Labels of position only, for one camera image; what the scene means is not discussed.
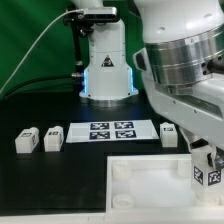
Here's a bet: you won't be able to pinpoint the grey camera on stand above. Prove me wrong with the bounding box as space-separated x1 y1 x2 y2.
83 7 117 21

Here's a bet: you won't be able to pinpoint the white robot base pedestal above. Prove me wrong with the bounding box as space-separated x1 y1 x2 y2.
79 19 138 107

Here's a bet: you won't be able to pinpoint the black cables at base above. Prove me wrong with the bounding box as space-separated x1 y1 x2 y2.
0 73 84 101

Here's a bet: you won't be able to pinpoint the white square tabletop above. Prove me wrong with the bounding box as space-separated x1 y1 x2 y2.
106 154 224 212

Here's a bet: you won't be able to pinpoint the black camera stand pole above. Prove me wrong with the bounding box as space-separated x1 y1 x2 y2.
63 6 94 78

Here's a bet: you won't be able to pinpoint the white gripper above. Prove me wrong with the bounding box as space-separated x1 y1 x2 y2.
133 48 224 169

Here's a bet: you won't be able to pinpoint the white camera cable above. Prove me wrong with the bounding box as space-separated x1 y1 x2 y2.
0 9 85 96

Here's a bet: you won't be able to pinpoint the white sheet with tags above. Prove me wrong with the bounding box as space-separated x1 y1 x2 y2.
66 120 159 143

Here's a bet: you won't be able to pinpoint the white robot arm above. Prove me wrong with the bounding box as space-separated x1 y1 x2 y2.
128 0 224 169

